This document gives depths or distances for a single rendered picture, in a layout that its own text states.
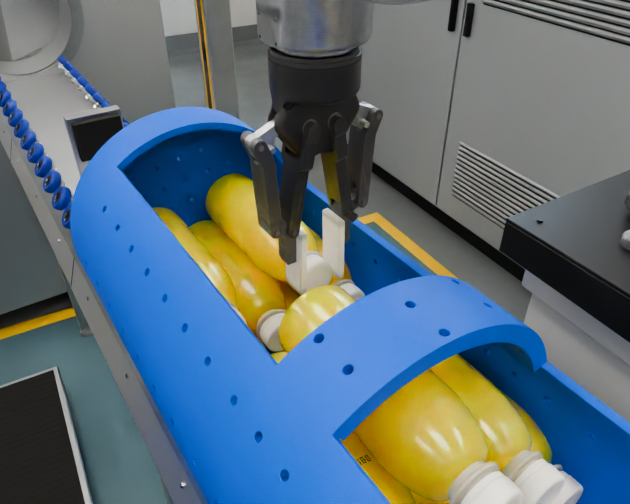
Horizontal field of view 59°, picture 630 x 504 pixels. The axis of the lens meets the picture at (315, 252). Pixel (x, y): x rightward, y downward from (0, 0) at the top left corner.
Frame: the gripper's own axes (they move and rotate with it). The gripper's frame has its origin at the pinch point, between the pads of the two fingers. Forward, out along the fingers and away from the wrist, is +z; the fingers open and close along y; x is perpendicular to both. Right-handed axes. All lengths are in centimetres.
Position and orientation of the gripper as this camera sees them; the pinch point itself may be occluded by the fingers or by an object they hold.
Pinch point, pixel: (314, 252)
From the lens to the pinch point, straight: 56.1
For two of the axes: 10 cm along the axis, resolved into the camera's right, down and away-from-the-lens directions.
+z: 0.0, 8.1, 5.8
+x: 5.5, 4.9, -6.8
